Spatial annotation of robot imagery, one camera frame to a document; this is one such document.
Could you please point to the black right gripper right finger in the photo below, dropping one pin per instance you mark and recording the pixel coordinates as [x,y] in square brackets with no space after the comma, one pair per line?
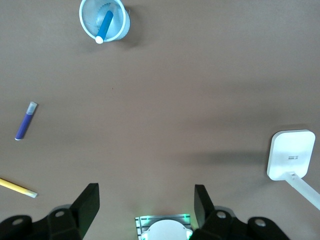
[202,207]

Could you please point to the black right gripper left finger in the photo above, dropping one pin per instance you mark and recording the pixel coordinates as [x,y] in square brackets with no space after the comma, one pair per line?
[86,207]

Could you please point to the blue marker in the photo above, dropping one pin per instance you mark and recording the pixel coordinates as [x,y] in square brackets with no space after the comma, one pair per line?
[105,25]

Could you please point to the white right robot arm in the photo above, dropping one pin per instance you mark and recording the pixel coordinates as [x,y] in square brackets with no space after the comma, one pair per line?
[166,231]

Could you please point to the yellow marker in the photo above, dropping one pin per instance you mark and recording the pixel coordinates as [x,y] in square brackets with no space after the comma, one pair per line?
[15,187]

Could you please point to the white desk lamp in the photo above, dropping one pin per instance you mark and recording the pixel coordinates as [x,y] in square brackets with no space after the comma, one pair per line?
[290,155]

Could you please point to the brown table cover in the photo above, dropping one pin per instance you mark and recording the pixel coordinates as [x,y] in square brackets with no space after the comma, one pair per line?
[160,112]

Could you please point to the purple marker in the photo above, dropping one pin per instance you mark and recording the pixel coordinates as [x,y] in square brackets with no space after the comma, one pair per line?
[25,122]

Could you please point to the blue plastic cup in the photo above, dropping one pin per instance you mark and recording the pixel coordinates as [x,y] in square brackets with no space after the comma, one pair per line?
[117,22]

